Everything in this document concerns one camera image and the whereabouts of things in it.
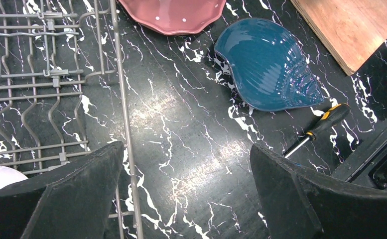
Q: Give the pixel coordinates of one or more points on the grey wire dish rack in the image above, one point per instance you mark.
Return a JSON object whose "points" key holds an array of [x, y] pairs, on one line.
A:
{"points": [[50, 50]]}

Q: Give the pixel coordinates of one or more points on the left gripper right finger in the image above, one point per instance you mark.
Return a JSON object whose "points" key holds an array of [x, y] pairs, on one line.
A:
{"points": [[301, 203]]}

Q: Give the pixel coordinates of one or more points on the black yellow screwdriver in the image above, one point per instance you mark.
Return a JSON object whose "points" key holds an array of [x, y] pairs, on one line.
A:
{"points": [[329, 119]]}

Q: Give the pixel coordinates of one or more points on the pink dotted plate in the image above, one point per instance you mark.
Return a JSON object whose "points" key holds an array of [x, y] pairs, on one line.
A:
{"points": [[174, 17]]}

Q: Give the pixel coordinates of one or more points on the wooden board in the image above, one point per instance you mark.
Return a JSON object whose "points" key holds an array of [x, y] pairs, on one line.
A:
{"points": [[352, 30]]}

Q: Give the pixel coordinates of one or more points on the blue leaf-shaped plate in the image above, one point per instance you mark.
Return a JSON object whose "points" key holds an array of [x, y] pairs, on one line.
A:
{"points": [[268, 68]]}

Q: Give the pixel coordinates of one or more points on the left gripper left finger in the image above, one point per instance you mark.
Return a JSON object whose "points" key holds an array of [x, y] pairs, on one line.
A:
{"points": [[72, 201]]}

